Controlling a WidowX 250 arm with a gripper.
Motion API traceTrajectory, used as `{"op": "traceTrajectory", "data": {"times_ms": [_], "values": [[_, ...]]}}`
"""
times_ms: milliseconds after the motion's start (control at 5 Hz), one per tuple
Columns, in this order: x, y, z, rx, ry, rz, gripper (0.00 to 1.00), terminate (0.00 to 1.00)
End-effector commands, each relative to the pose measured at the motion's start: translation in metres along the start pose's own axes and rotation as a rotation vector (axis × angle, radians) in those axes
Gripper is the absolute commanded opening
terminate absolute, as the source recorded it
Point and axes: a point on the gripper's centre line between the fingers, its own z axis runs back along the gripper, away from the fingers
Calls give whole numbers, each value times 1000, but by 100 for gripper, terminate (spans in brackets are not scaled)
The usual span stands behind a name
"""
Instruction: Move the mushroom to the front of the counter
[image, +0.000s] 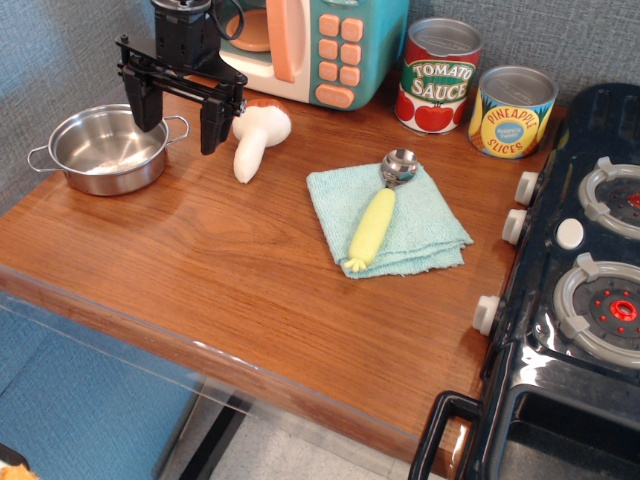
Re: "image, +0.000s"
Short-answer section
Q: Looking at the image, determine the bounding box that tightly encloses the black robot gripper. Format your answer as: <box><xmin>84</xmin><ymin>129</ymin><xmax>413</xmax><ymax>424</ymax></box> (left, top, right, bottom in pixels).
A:
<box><xmin>116</xmin><ymin>1</ymin><xmax>247</xmax><ymax>155</ymax></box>

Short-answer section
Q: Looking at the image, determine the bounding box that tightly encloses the white plush mushroom brown cap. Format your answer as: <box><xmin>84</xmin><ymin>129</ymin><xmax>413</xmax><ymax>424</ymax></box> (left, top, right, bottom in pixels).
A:
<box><xmin>232</xmin><ymin>99</ymin><xmax>292</xmax><ymax>184</ymax></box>

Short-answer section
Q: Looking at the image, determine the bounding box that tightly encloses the small stainless steel pot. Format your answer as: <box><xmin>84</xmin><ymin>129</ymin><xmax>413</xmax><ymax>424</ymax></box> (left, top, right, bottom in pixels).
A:
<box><xmin>27</xmin><ymin>104</ymin><xmax>190</xmax><ymax>197</ymax></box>

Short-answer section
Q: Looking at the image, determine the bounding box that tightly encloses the teal toy microwave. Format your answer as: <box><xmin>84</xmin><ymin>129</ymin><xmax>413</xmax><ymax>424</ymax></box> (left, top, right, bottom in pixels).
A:
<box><xmin>220</xmin><ymin>1</ymin><xmax>409</xmax><ymax>111</ymax></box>

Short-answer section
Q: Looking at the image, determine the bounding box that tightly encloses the tomato sauce can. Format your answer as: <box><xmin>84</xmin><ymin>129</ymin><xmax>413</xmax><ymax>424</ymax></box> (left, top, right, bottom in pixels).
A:
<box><xmin>395</xmin><ymin>17</ymin><xmax>483</xmax><ymax>134</ymax></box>

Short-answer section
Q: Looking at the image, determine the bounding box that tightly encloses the light blue folded cloth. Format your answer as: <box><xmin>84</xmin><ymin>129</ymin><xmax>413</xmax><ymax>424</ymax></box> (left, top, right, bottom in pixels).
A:
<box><xmin>306</xmin><ymin>164</ymin><xmax>473</xmax><ymax>279</ymax></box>

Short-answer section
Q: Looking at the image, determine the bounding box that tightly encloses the pineapple slices can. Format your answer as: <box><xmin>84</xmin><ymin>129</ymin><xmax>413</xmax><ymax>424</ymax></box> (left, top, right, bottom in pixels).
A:
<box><xmin>468</xmin><ymin>65</ymin><xmax>558</xmax><ymax>159</ymax></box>

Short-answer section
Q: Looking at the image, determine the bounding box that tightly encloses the white stove knob middle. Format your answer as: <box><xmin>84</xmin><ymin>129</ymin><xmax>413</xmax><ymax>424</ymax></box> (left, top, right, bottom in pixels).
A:
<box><xmin>502</xmin><ymin>209</ymin><xmax>527</xmax><ymax>246</ymax></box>

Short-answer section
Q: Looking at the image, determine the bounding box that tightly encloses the white stove knob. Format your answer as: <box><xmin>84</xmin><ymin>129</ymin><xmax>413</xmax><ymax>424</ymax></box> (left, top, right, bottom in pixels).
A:
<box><xmin>502</xmin><ymin>209</ymin><xmax>527</xmax><ymax>246</ymax></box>
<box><xmin>472</xmin><ymin>295</ymin><xmax>501</xmax><ymax>336</ymax></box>
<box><xmin>514</xmin><ymin>171</ymin><xmax>539</xmax><ymax>206</ymax></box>

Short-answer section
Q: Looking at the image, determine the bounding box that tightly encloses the white stove knob upper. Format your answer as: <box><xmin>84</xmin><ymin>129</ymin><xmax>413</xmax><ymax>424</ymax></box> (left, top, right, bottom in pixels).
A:
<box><xmin>514</xmin><ymin>171</ymin><xmax>539</xmax><ymax>206</ymax></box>

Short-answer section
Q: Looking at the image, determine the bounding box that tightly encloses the white stove knob lower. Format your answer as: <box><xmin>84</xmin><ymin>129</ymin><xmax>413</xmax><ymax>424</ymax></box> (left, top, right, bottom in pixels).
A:
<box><xmin>472</xmin><ymin>295</ymin><xmax>501</xmax><ymax>336</ymax></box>

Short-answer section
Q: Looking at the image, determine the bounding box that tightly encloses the white round stove button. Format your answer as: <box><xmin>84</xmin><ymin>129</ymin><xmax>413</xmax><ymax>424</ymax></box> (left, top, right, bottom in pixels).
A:
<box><xmin>555</xmin><ymin>218</ymin><xmax>584</xmax><ymax>250</ymax></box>

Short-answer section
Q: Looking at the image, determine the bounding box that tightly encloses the grey rear stove burner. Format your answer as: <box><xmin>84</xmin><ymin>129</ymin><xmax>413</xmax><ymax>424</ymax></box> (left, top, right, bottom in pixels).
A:
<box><xmin>578</xmin><ymin>156</ymin><xmax>639</xmax><ymax>240</ymax></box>

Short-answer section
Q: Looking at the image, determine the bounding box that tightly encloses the grey stove burner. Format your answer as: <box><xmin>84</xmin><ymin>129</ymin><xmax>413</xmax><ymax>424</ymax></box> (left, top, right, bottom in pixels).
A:
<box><xmin>578</xmin><ymin>156</ymin><xmax>639</xmax><ymax>240</ymax></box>
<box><xmin>553</xmin><ymin>253</ymin><xmax>639</xmax><ymax>370</ymax></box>

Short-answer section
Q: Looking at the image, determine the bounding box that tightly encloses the grey front stove burner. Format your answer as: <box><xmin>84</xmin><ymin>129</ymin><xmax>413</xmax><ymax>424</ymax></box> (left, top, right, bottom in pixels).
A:
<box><xmin>553</xmin><ymin>253</ymin><xmax>639</xmax><ymax>370</ymax></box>

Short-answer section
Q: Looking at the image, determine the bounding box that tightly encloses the black toy stove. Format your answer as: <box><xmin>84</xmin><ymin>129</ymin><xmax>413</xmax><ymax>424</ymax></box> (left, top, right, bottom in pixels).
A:
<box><xmin>410</xmin><ymin>83</ymin><xmax>639</xmax><ymax>479</ymax></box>

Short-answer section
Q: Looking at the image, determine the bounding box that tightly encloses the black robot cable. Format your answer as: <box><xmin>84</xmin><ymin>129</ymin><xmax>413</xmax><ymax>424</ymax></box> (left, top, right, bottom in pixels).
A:
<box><xmin>205</xmin><ymin>0</ymin><xmax>246</xmax><ymax>42</ymax></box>

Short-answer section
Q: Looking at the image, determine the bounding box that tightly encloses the yellow handled metal scoop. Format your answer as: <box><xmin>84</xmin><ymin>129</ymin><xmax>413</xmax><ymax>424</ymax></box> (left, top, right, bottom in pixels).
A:
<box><xmin>344</xmin><ymin>148</ymin><xmax>418</xmax><ymax>273</ymax></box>

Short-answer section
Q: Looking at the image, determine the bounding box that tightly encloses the black oven door handle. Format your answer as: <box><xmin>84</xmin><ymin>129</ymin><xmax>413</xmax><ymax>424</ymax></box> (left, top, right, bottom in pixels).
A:
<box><xmin>408</xmin><ymin>391</ymin><xmax>481</xmax><ymax>480</ymax></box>

